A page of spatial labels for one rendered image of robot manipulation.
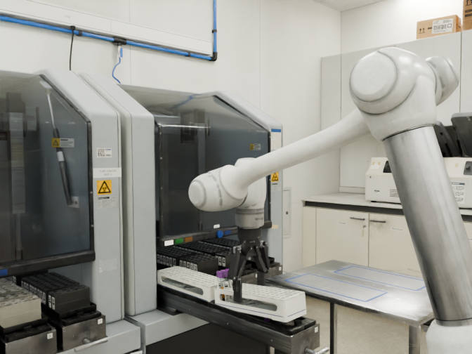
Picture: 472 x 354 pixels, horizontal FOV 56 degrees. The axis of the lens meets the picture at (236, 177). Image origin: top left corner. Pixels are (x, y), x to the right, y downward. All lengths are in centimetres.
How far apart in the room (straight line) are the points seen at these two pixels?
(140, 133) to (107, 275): 49
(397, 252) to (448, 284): 278
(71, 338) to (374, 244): 278
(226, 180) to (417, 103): 53
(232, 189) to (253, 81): 250
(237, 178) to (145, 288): 64
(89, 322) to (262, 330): 52
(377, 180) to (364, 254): 62
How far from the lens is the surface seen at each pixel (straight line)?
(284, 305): 130
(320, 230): 404
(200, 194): 118
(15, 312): 145
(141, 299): 166
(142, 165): 159
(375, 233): 377
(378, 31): 456
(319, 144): 118
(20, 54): 264
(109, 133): 153
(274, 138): 207
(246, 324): 139
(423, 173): 92
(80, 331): 147
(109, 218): 153
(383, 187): 370
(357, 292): 164
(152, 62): 302
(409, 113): 92
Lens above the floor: 130
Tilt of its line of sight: 3 degrees down
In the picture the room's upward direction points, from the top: straight up
